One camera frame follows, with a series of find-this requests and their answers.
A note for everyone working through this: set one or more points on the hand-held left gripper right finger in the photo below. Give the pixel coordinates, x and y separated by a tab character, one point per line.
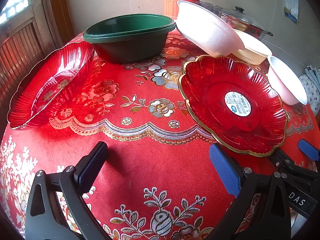
222	170

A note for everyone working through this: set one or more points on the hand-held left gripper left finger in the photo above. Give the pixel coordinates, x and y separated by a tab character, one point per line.
92	165

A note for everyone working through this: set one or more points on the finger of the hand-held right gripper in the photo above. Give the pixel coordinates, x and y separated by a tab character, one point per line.
308	151
287	165

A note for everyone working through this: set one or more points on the red flower plate gold rim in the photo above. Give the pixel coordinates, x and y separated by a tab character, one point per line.
212	105

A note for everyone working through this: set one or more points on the small white plastic bowl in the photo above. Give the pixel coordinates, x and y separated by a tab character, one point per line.
282	85

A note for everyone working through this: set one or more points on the red ribbed glass dish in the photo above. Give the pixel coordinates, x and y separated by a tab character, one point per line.
50	87

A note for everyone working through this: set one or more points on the cream plastic bowl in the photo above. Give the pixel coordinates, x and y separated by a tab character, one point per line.
252	52

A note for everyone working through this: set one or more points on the dark green plastic bowl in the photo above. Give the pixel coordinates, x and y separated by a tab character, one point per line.
130	47

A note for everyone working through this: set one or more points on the large white foam bowl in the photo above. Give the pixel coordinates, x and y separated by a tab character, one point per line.
207	30

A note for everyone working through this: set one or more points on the red floral tablecloth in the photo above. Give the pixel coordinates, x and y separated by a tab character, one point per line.
150	160

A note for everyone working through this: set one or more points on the floral cushion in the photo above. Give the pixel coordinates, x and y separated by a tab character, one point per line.
312	92

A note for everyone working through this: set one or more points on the steel cooking pot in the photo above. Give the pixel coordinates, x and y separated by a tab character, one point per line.
260	33

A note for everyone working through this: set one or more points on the brown wooden door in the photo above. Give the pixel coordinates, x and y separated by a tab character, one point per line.
20	50

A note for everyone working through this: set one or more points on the clear glass cup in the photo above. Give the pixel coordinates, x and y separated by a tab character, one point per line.
212	8

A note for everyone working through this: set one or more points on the door window grille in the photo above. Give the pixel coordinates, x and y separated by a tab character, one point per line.
15	2

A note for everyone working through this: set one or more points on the wall calendar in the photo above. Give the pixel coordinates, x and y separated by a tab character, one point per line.
291	0

